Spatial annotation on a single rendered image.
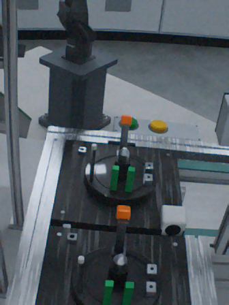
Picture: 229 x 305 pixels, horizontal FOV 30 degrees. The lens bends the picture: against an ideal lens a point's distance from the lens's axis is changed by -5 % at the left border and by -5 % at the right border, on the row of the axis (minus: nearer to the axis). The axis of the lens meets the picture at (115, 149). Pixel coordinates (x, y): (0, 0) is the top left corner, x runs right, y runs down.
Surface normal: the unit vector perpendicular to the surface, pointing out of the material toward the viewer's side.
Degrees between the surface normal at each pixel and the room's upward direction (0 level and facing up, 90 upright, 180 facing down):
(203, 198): 0
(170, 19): 90
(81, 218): 0
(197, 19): 90
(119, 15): 90
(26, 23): 90
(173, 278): 0
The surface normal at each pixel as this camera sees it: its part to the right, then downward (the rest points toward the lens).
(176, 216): 0.10, -0.79
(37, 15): 0.13, 0.61
